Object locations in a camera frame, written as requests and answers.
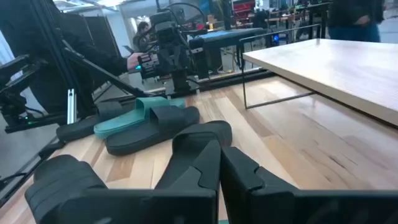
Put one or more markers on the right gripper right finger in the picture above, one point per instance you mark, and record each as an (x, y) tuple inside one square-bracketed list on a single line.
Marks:
[(255, 202)]

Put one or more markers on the red cabinet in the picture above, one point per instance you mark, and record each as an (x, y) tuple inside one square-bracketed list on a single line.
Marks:
[(244, 7)]

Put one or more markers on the silver aluminium extrusion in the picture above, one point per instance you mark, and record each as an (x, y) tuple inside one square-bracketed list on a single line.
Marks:
[(71, 105)]

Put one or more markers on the black equipment with green light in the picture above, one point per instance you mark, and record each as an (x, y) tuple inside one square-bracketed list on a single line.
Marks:
[(12, 102)]

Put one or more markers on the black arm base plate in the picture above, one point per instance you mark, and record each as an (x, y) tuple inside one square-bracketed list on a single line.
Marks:
[(182, 92)]

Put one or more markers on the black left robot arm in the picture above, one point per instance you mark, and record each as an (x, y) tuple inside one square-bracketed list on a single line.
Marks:
[(180, 81)]

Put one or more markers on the teal rubber slide sandal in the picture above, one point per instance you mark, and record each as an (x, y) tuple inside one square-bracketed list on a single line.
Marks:
[(124, 123), (223, 222)]

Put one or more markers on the black rubber slide sandal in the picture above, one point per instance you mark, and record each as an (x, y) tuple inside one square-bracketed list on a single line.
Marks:
[(56, 180), (77, 129), (199, 130), (140, 140)]

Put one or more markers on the person's hand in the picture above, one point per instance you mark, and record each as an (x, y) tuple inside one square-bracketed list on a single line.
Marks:
[(134, 60)]

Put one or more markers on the wooden shelf with black legs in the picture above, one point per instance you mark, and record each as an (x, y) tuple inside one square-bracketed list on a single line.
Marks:
[(342, 71)]

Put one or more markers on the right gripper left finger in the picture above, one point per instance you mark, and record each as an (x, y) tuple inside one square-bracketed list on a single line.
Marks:
[(192, 205)]

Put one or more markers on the blue-topped table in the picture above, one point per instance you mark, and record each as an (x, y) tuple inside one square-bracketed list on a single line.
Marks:
[(224, 34)]

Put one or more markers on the person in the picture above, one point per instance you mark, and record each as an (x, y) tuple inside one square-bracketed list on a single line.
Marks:
[(141, 39), (348, 12), (109, 63)]

